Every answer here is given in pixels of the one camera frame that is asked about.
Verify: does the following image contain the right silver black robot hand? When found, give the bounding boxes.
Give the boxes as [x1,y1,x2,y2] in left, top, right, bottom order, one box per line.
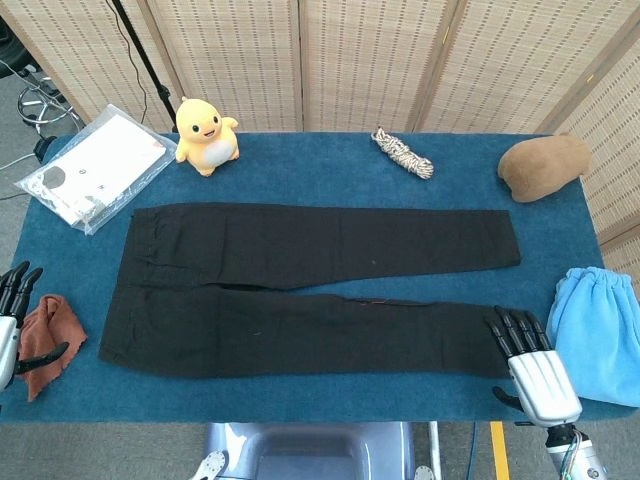
[483,305,584,428]

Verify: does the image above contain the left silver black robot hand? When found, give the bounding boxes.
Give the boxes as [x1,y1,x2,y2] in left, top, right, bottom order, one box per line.
[0,260,70,394]

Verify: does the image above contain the black trousers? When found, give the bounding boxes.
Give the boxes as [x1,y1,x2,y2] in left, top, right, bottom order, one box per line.
[97,201,525,381]

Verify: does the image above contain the rust brown cloth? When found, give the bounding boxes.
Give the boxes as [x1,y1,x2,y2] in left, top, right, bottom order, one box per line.
[17,294,89,403]

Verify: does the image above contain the yellow floor tape strip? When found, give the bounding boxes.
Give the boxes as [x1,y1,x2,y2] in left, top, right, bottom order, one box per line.
[489,421,511,480]

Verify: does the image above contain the white table leg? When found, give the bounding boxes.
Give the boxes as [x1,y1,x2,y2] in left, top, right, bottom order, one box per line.
[428,421,442,469]

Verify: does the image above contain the clear plastic bag white garment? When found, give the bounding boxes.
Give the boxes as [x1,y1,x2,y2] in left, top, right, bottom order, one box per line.
[13,103,170,237]

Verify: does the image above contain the chrome swivel chair base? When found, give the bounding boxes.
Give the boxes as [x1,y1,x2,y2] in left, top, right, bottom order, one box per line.
[17,74,84,139]

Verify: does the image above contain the dark blue tablecloth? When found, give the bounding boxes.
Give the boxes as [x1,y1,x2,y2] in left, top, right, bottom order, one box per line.
[0,130,640,426]

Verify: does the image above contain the blue-grey robot torso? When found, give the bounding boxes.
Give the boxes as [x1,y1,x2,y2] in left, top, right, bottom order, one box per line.
[204,422,416,480]

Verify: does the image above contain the yellow plush dinosaur toy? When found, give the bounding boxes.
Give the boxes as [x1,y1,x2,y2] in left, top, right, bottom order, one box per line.
[174,96,240,177]

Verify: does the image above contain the black chair seat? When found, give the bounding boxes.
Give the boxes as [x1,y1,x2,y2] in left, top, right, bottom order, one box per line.
[0,14,34,79]

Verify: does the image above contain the black tripod stand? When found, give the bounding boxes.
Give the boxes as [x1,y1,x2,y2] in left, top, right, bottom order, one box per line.
[110,0,179,134]

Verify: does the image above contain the bamboo folding screen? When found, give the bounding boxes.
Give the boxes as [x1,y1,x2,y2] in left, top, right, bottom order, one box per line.
[0,0,640,296]

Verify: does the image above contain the light blue fleece drawstring bag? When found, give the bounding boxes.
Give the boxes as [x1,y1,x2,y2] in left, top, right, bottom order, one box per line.
[545,266,640,409]

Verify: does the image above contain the thin blue cable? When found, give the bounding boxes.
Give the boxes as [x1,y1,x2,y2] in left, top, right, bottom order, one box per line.
[468,422,479,480]

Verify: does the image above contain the white floor cable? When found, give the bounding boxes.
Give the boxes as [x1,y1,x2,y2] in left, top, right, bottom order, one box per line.
[0,58,32,79]
[0,149,41,171]

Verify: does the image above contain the white brown rope bundle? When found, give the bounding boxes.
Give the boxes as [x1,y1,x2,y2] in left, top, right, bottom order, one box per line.
[370,127,435,181]

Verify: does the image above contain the thin black hanging cable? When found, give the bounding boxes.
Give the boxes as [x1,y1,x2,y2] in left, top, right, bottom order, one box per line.
[113,0,149,126]

